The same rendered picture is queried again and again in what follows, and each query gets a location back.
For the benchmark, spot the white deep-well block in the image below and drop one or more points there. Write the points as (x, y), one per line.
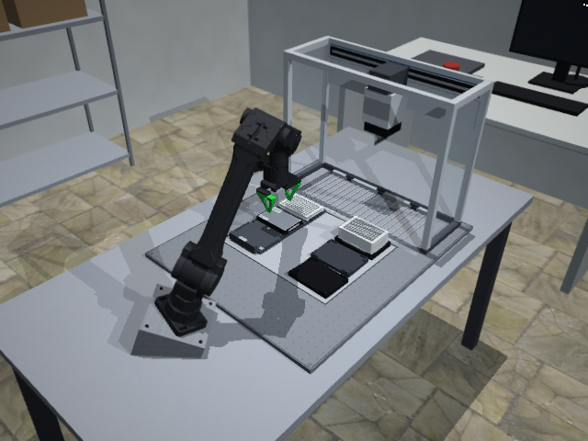
(365, 238)

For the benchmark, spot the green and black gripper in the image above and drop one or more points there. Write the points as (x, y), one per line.
(281, 178)

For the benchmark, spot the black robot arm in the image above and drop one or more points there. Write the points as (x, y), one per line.
(200, 266)

